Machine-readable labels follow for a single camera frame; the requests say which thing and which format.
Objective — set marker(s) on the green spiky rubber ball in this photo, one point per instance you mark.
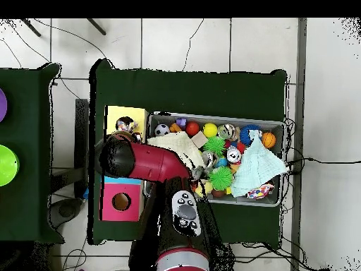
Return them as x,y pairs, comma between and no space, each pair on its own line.
214,145
220,177

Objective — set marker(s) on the black stand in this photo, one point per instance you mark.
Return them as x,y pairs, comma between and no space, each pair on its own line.
81,127

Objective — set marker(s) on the cream muslin cloth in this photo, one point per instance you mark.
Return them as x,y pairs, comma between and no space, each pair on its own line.
175,144

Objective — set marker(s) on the orange basketball toy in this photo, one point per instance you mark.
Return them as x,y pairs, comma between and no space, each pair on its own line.
268,140

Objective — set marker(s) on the shallow mesh bin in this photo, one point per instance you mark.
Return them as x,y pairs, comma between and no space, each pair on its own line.
248,201

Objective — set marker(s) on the purple plastic block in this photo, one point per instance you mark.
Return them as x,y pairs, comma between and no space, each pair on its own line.
181,122

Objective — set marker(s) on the purple bowl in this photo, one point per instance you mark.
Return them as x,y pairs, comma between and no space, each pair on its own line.
2,106

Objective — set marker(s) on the green bowl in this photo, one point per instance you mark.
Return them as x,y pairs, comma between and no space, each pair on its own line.
7,166

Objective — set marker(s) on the red ball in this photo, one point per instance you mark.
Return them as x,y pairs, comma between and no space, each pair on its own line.
192,128

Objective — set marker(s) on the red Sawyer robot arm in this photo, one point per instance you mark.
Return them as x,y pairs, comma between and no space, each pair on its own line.
158,163

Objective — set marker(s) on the black tripod leg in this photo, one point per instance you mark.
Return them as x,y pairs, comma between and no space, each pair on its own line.
31,27
96,26

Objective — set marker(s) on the multicoloured patterned cloth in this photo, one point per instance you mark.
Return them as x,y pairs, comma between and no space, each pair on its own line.
261,191
127,125

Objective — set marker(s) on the dark green table cloth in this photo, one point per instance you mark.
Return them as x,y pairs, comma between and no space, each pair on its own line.
25,141
183,90

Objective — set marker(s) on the black and white soccer ball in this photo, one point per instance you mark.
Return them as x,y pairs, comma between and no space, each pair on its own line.
161,130

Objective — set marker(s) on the yellow ball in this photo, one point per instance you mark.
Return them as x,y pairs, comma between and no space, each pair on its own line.
209,130

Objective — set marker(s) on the wooden box with three holes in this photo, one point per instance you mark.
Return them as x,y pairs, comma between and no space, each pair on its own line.
121,214

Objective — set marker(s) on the wooden cube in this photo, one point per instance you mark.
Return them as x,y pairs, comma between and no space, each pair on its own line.
199,139

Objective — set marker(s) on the mint muslin cloth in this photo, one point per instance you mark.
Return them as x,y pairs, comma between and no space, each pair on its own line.
256,169

